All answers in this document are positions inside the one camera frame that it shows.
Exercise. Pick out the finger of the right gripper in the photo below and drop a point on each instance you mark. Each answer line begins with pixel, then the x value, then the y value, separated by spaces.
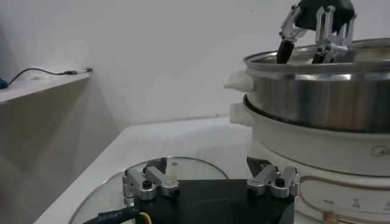
pixel 284 51
pixel 330 45

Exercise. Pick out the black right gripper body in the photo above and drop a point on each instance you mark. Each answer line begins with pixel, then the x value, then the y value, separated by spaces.
pixel 323 13

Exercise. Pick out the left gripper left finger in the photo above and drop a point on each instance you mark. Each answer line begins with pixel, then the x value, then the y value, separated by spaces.
pixel 152 182

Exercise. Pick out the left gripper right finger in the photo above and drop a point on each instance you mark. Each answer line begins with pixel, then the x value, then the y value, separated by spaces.
pixel 274 182

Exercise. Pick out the round glass pot lid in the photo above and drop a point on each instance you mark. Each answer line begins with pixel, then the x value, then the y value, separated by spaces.
pixel 195 167

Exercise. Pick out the stainless steel steamer basket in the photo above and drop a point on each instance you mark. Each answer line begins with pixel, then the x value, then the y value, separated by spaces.
pixel 320 97

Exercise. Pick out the cream electric cooking pot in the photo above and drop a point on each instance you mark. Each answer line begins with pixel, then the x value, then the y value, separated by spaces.
pixel 304 146

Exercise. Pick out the white side desk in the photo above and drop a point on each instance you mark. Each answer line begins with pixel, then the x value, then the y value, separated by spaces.
pixel 30 88

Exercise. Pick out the blue computer mouse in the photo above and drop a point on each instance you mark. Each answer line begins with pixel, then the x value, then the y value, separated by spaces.
pixel 2 84

